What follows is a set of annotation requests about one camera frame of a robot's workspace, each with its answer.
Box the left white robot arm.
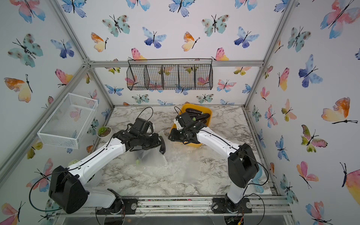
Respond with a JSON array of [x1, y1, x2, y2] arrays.
[[31, 118, 166, 215]]

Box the black wire wall basket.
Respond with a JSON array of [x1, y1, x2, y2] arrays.
[[125, 58, 213, 91]]

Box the eggplant at tray back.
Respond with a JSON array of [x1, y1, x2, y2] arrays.
[[185, 108, 202, 115]]

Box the white mesh wall basket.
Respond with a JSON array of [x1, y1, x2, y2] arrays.
[[37, 93, 98, 150]]

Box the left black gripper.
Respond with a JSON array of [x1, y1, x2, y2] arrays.
[[138, 133, 164, 150]]

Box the clear zip-top bag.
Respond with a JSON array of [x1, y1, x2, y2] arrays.
[[132, 148, 168, 173]]

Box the light blue plastic scoop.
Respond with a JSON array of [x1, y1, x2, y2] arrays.
[[251, 166, 264, 194]]

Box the aluminium front rail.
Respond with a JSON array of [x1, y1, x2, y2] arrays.
[[56, 196, 293, 218]]

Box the yellow plastic tray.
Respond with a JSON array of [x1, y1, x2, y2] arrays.
[[172, 103, 212, 148]]

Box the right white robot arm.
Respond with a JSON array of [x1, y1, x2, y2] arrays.
[[168, 112, 263, 204]]

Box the eggplant in tray middle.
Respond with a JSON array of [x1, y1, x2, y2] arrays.
[[193, 113, 210, 121]]

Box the potted orange flower plant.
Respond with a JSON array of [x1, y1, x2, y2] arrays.
[[68, 159, 79, 166]]

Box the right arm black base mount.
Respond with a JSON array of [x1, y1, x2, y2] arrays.
[[211, 196, 252, 214]]

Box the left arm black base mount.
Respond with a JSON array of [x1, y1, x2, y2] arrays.
[[96, 198, 138, 216]]

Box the small white potted succulent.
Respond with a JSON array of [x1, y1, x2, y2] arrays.
[[97, 126, 113, 142]]

